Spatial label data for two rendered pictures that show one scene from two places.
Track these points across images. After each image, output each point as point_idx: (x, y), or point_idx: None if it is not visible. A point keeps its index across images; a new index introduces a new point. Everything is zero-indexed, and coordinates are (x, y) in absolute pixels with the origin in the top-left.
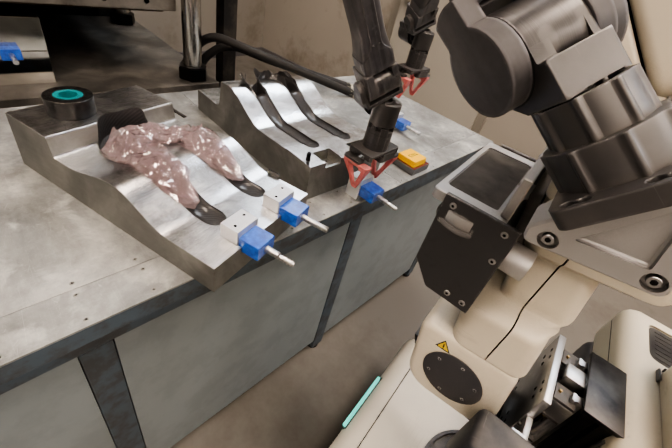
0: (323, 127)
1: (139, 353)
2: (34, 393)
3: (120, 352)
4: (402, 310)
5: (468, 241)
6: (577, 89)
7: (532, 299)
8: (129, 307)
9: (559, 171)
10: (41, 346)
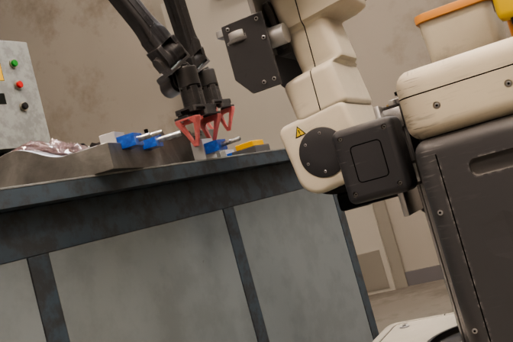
0: None
1: (70, 291)
2: (3, 286)
3: (56, 277)
4: None
5: (247, 40)
6: None
7: (314, 57)
8: (59, 179)
9: None
10: (16, 185)
